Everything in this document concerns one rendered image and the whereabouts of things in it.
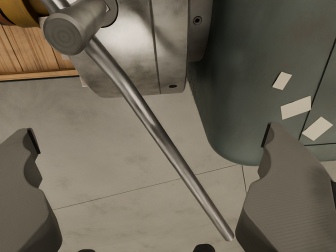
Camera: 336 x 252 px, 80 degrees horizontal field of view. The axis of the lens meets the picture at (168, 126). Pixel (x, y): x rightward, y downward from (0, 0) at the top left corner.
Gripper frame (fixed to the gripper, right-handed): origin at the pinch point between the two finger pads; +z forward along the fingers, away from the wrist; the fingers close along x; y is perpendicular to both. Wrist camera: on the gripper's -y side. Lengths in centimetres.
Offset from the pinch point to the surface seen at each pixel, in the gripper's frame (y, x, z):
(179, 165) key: 6.1, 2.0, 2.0
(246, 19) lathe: -4.5, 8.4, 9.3
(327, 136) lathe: 7.7, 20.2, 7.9
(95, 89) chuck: 3.7, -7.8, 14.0
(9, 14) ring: -4.2, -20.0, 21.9
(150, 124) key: 2.2, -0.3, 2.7
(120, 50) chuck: -1.6, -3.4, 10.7
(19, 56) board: 7, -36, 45
